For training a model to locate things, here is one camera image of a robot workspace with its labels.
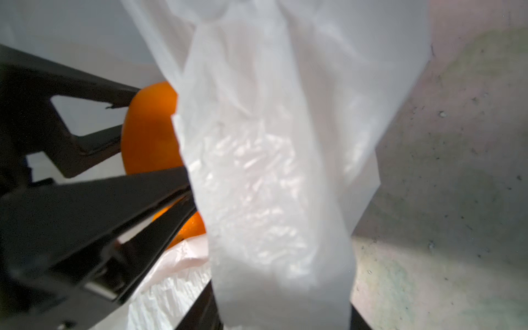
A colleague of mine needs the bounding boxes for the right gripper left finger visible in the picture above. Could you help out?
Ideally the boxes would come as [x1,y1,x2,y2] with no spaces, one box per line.
[175,282,223,330]

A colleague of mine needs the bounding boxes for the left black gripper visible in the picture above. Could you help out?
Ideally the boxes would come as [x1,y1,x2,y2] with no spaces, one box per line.
[1,46,196,329]

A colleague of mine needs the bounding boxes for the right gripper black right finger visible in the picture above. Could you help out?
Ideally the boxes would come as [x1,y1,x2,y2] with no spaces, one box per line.
[349,304,372,330]

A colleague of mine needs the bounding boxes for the white plastic bag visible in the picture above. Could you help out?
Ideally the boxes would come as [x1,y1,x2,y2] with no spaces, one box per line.
[0,0,432,330]

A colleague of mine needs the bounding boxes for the orange fruit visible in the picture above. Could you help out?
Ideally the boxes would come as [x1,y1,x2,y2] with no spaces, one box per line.
[120,82,184,175]
[167,211,206,250]

